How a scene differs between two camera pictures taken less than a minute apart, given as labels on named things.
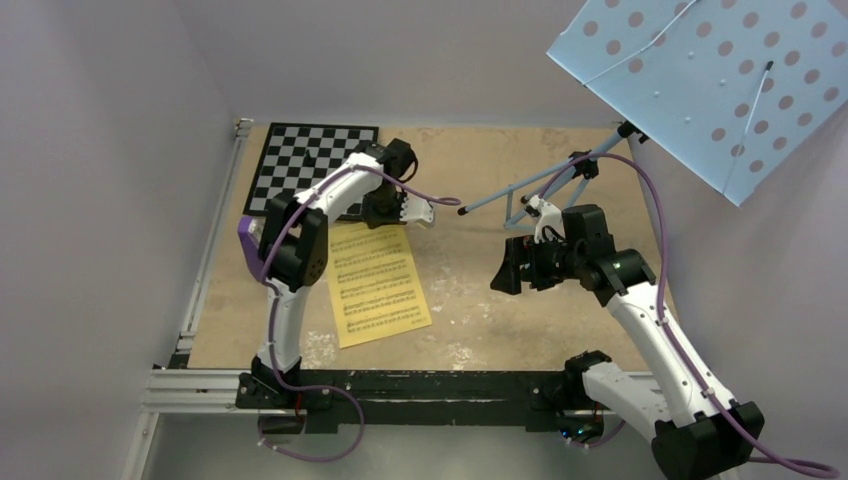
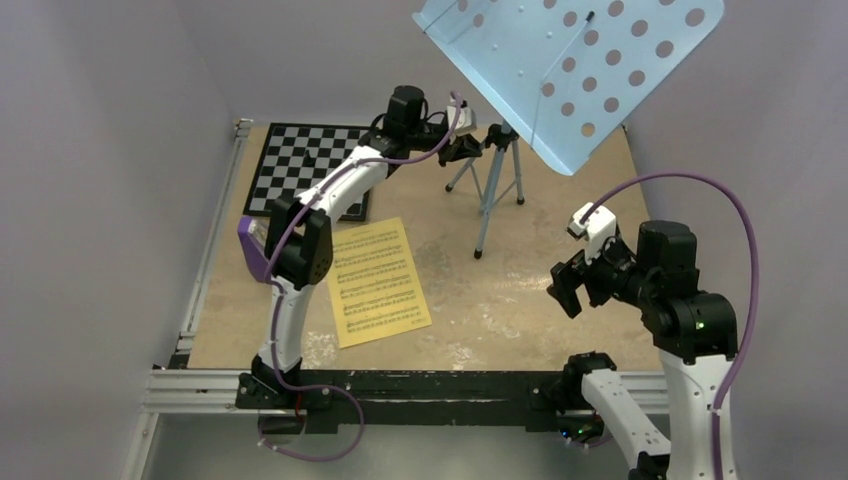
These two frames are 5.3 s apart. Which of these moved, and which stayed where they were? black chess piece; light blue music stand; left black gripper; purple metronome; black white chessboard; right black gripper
Moved: right black gripper; left black gripper; light blue music stand
Stayed: purple metronome; black chess piece; black white chessboard
